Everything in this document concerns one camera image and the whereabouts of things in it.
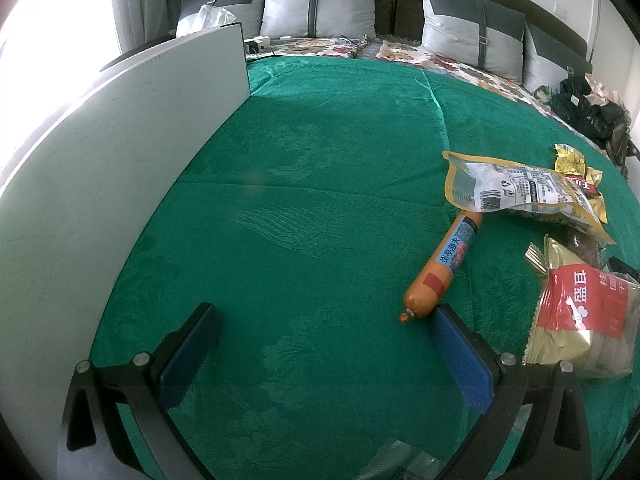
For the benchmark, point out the small grey pillow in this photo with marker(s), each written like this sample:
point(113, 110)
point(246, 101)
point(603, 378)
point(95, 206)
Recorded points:
point(235, 0)
point(545, 60)

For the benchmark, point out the green blanket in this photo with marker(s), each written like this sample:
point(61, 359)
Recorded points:
point(325, 185)

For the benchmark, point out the white wall switch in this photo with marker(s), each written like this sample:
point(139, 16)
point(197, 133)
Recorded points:
point(560, 9)

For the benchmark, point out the grey curtain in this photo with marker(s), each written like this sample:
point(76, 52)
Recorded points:
point(145, 5)

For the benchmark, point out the white power strip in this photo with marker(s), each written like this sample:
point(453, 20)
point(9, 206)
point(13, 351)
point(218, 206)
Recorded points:
point(260, 41)

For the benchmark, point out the white plastic bag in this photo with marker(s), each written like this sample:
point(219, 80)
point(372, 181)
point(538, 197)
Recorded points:
point(212, 16)

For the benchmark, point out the dark backpack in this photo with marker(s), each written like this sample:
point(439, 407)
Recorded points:
point(622, 140)

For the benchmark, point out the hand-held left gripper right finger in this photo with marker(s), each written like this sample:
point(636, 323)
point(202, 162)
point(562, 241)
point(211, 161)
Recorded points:
point(465, 360)

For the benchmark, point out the clear plastic packet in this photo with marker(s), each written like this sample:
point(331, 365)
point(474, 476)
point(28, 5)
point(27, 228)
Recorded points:
point(400, 460)

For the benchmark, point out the yellow-rimmed clear snack packet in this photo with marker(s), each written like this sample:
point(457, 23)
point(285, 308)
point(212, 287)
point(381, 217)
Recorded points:
point(515, 185)

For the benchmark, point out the white box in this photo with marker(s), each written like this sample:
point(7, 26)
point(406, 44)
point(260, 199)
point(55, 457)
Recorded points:
point(100, 185)

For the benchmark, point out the orange sausage stick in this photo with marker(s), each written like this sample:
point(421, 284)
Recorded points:
point(440, 270)

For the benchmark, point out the small green cloth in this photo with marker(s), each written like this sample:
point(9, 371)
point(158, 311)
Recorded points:
point(542, 91)

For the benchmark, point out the small crinkled gold packet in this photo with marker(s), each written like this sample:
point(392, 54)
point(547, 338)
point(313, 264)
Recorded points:
point(570, 162)

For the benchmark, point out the gold packet with red label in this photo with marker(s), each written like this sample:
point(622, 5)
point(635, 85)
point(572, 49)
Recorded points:
point(580, 305)

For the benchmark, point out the white wall conduit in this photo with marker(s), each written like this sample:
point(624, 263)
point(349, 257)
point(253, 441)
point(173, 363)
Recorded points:
point(595, 25)

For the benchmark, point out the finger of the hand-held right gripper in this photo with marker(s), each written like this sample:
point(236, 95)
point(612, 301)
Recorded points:
point(625, 269)

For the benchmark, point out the slim yellow snack packet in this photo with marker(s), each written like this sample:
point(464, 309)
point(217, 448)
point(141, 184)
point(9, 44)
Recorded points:
point(595, 200)

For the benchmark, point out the grey pillows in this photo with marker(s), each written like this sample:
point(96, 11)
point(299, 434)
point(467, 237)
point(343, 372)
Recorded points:
point(395, 15)

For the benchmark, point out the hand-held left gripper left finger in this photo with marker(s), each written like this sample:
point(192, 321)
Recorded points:
point(190, 355)

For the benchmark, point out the tan cloth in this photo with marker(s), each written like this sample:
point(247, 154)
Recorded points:
point(602, 87)

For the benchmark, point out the brown vacuum-packed snack packet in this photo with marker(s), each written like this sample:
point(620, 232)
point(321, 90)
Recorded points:
point(582, 246)

